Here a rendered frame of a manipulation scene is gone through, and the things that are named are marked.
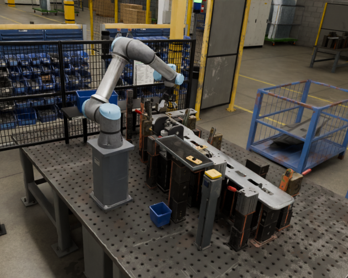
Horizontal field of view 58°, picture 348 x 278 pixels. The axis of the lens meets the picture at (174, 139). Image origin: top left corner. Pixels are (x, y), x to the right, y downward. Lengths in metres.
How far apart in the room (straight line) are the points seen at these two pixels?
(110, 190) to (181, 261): 0.59
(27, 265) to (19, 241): 0.29
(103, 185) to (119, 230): 0.28
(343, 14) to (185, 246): 13.19
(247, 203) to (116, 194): 0.81
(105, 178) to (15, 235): 1.34
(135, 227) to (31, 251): 1.19
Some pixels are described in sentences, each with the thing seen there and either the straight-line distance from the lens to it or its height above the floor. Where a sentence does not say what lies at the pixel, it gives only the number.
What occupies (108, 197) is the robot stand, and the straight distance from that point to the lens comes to 1.98.
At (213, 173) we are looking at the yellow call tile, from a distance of 1.55.
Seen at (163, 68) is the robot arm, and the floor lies 1.51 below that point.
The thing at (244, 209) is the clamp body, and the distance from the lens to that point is 1.66.
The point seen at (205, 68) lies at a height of 0.88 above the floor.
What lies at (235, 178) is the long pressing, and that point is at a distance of 1.86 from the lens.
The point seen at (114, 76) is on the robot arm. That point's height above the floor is 1.47.
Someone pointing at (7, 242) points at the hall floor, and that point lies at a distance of 3.01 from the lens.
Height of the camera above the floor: 1.94
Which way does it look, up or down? 25 degrees down
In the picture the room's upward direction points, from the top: 5 degrees clockwise
